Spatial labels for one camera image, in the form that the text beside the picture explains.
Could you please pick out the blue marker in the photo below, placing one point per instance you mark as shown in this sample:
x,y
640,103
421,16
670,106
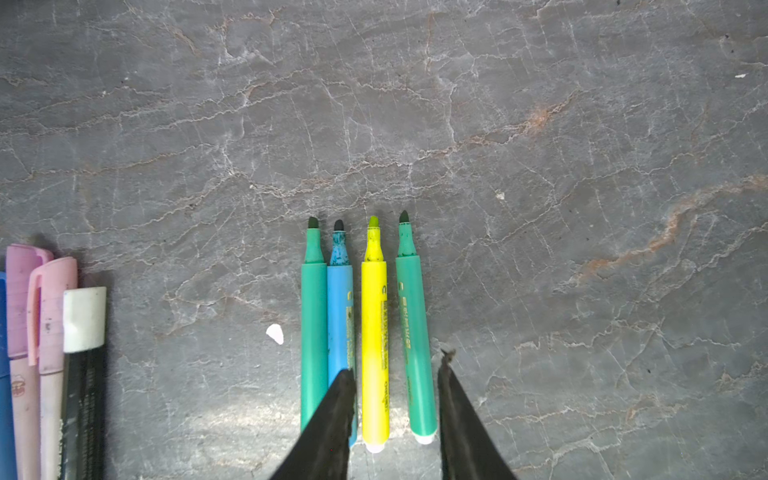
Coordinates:
x,y
341,334

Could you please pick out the blue pen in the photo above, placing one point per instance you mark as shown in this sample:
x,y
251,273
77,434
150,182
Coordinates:
x,y
8,457

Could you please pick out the white paper scrap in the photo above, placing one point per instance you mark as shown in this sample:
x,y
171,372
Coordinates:
x,y
275,332

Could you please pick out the purple pink pen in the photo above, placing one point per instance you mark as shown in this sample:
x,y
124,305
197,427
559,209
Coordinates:
x,y
21,260

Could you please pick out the dark green marker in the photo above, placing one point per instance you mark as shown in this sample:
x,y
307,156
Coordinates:
x,y
314,324

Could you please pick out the light green marker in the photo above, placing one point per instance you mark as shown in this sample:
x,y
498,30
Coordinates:
x,y
423,419

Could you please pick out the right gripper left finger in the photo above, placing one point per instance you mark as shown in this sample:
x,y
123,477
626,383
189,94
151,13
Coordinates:
x,y
322,450

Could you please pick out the black white pen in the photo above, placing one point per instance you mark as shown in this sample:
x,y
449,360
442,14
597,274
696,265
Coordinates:
x,y
83,405

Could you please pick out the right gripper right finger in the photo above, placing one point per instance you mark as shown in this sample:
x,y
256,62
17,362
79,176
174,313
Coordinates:
x,y
467,451

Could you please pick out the yellow marker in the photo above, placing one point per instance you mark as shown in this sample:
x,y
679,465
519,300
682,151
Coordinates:
x,y
375,413

